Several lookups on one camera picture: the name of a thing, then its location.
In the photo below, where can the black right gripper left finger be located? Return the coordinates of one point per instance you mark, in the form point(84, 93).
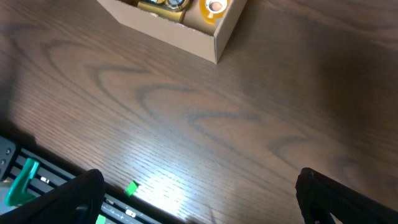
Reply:
point(77, 201)

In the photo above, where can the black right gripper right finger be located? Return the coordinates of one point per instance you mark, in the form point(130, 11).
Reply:
point(321, 199)

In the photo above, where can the brown cardboard box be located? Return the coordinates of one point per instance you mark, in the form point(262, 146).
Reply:
point(193, 35)

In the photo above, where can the yellow sticky note pad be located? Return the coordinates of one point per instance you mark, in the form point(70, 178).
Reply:
point(170, 15)

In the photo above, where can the yellow clear tape roll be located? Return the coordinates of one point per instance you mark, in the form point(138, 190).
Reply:
point(212, 10)

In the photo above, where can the correction tape dispenser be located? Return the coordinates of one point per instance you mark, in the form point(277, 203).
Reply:
point(170, 5)

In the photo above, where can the small green clip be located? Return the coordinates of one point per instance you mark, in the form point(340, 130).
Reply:
point(131, 188)

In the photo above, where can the green clamp handle right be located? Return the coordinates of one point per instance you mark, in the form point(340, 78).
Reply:
point(100, 219)

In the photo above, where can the green clamp handle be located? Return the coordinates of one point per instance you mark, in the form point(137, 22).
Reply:
point(100, 219)
point(18, 194)

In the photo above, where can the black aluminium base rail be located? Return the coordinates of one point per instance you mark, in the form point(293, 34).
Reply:
point(115, 207)

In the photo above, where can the green clamp handle left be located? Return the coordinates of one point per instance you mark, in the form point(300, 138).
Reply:
point(18, 194)

